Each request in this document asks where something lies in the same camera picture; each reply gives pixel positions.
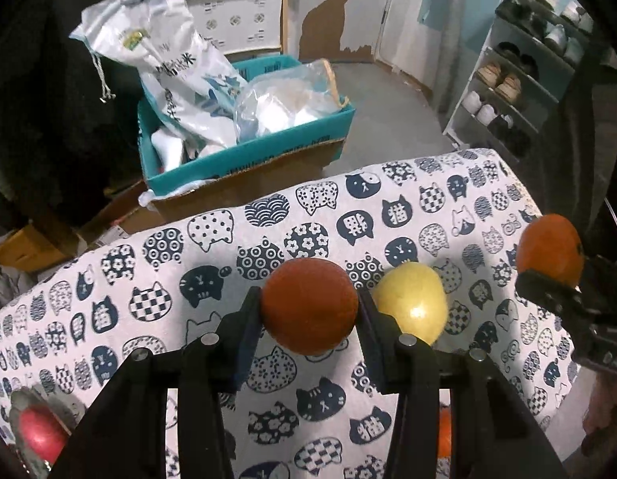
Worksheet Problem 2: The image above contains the large orange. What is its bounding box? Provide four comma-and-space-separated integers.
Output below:
516, 214, 585, 288

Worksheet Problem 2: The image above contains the small front orange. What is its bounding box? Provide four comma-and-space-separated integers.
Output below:
437, 407, 453, 459

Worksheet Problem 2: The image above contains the small orange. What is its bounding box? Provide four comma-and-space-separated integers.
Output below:
437, 407, 453, 459
260, 257, 358, 356

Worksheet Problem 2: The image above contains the small back orange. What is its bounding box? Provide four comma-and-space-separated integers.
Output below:
260, 257, 358, 356

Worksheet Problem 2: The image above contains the red apple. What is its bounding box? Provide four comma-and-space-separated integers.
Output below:
18, 404, 70, 465

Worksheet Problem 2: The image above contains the person's right hand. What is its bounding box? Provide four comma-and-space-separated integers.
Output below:
581, 373, 617, 457

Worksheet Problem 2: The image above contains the cat pattern tablecloth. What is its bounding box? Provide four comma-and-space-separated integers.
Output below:
0, 148, 578, 478

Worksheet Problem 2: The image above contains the teal cardboard box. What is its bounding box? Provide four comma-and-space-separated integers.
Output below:
138, 58, 355, 222

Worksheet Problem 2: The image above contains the shoe rack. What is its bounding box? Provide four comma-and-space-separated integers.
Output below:
444, 0, 594, 164

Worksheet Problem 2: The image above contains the white rice bag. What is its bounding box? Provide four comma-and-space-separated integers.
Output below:
71, 0, 246, 154

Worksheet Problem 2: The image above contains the clear plastic bag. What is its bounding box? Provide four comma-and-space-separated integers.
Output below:
233, 58, 348, 143

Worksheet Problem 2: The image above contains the white storage basket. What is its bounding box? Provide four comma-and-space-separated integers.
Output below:
185, 0, 283, 54

